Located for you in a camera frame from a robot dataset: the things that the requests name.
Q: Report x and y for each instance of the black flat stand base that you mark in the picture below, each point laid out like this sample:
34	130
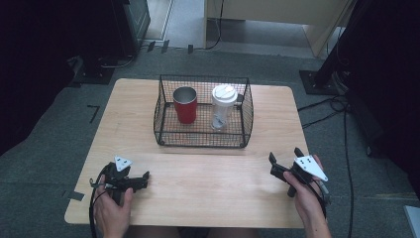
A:
94	74

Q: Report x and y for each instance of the clear tumbler with white lid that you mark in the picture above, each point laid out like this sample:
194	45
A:
224	95

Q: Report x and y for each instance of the red steel-lined cup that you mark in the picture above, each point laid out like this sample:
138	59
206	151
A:
186	110

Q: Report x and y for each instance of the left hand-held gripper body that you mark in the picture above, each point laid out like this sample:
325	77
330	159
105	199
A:
120	180

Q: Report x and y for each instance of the black stand with base plate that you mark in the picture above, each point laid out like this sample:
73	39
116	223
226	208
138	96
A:
322	82

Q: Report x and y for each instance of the black equipment cabinet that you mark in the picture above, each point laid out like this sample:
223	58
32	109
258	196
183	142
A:
133	23

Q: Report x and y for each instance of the person's right hand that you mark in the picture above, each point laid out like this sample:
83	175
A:
308	203

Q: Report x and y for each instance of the beige wooden cabinet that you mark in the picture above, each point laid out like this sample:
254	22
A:
280	10

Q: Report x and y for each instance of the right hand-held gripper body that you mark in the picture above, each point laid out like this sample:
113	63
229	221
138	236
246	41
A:
308	167

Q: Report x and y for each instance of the pale grey box corner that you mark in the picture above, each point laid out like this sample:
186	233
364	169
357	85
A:
413	221

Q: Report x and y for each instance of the person's left hand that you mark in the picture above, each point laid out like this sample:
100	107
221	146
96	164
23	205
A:
110	218

